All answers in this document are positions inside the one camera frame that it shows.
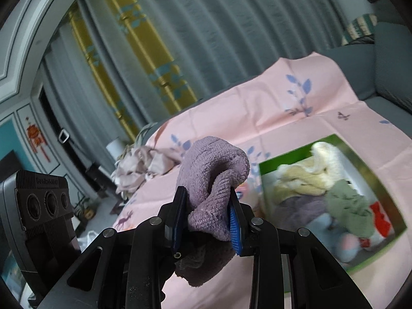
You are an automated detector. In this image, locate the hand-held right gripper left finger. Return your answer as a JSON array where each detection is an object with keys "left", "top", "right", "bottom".
[{"left": 48, "top": 186, "right": 189, "bottom": 309}]

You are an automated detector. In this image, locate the black upright panel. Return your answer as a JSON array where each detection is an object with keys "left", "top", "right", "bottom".
[{"left": 85, "top": 162, "right": 108, "bottom": 198}]

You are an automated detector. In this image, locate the green cloth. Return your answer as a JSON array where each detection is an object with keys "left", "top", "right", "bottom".
[{"left": 325, "top": 180, "right": 377, "bottom": 239}]

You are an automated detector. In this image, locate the crumpled beige cloth pile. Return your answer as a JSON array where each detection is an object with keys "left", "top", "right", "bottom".
[{"left": 111, "top": 124, "right": 182, "bottom": 200}]

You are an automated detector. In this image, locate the white waffle cloth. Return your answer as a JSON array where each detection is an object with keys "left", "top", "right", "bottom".
[{"left": 311, "top": 141, "right": 348, "bottom": 184}]

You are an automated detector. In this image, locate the striped cushion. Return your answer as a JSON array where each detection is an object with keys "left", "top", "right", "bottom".
[{"left": 341, "top": 13, "right": 379, "bottom": 46}]

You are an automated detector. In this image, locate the grey sofa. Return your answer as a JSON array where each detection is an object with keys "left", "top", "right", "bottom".
[{"left": 317, "top": 0, "right": 412, "bottom": 116}]

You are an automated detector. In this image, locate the yellow towel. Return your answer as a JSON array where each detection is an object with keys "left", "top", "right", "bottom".
[{"left": 277, "top": 162, "right": 329, "bottom": 200}]

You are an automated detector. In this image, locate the green box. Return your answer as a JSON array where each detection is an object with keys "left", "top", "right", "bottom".
[{"left": 258, "top": 133, "right": 408, "bottom": 271}]

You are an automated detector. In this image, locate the red and white packet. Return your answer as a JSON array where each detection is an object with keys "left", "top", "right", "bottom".
[{"left": 359, "top": 201, "right": 395, "bottom": 248}]

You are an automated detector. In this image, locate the white cylinder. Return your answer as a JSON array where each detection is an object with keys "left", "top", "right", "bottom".
[{"left": 106, "top": 138, "right": 125, "bottom": 160}]

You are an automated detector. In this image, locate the red hanging ornament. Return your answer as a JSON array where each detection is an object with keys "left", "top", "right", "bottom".
[{"left": 26, "top": 116, "right": 52, "bottom": 163}]

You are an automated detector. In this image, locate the purple cloth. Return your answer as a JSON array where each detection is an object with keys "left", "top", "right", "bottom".
[{"left": 174, "top": 136, "right": 251, "bottom": 288}]

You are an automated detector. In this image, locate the grey curtain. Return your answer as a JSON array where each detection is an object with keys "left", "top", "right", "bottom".
[{"left": 42, "top": 0, "right": 367, "bottom": 136}]

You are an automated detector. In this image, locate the pink printed bedsheet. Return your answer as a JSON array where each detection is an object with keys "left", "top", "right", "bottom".
[{"left": 111, "top": 53, "right": 412, "bottom": 309}]

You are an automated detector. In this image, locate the yellow patterned curtain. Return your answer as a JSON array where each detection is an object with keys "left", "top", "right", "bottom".
[{"left": 67, "top": 0, "right": 198, "bottom": 142}]

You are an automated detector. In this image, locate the white plastic bag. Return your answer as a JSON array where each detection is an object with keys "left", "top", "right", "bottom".
[{"left": 78, "top": 231, "right": 102, "bottom": 253}]

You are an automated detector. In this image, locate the blue elephant plush toy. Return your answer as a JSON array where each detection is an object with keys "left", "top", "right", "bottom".
[{"left": 306, "top": 216, "right": 364, "bottom": 264}]

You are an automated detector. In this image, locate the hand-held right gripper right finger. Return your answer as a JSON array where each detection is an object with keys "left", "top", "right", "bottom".
[{"left": 227, "top": 188, "right": 374, "bottom": 309}]

